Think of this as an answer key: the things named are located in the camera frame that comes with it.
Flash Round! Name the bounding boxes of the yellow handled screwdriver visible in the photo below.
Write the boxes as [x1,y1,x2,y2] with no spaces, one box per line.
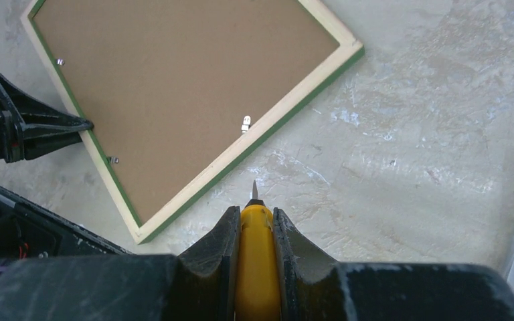
[234,182,281,320]

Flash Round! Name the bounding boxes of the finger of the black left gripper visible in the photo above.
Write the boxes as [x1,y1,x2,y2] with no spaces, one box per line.
[0,74,93,161]

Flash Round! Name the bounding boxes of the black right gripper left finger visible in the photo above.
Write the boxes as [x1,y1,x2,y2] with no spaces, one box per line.
[162,206,241,320]

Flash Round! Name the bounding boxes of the green wooden picture frame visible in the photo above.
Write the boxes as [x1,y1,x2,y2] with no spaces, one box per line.
[21,1,363,244]

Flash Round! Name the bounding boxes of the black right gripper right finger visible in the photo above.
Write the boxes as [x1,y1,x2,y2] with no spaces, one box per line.
[272,207,359,320]

